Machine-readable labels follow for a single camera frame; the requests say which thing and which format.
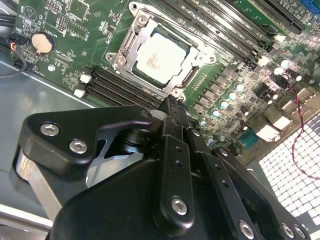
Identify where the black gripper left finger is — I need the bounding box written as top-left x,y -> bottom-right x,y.
21,95 -> 196,235

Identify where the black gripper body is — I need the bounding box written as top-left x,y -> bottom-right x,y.
49,124 -> 281,240

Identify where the silver square CPU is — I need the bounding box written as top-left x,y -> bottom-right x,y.
130,24 -> 195,89

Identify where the metal socket cover frame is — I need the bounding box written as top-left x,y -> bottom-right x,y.
113,14 -> 208,94

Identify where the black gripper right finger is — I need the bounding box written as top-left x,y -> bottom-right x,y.
178,99 -> 311,240

